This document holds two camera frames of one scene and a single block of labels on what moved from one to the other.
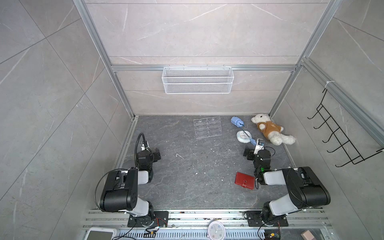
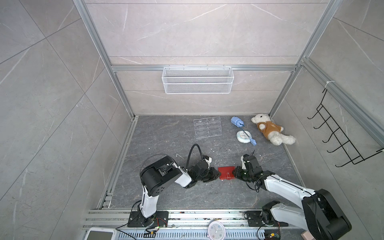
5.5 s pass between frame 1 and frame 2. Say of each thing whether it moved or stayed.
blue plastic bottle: stayed
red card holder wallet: moved
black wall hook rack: stayed
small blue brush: stayed
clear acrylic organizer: stayed
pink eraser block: stayed
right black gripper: moved
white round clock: stayed
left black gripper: moved
